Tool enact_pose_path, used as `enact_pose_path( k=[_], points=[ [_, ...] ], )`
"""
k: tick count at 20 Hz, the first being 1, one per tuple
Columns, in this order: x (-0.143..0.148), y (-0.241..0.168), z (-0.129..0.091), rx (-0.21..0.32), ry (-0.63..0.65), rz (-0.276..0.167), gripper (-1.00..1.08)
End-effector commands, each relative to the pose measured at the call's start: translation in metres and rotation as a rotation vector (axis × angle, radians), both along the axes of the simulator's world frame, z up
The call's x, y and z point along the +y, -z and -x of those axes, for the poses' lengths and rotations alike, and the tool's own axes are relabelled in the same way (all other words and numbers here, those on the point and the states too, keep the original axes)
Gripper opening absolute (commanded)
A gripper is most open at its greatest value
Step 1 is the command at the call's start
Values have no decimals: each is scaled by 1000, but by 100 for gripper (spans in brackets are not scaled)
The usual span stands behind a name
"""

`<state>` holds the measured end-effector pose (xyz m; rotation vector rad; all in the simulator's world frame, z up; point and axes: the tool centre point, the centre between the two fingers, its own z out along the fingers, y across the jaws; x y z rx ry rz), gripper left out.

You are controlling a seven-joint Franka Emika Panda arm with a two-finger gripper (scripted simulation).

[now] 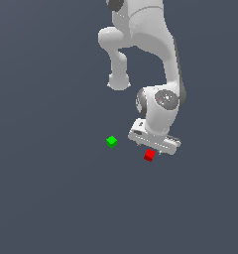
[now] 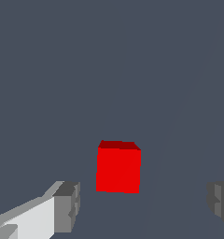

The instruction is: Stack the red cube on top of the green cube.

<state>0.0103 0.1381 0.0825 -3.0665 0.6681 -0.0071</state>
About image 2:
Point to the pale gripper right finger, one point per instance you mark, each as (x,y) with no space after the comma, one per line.
(222,199)

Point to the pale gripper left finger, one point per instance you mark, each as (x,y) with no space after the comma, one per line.
(42,214)

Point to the red cube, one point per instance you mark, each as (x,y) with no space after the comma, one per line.
(118,169)

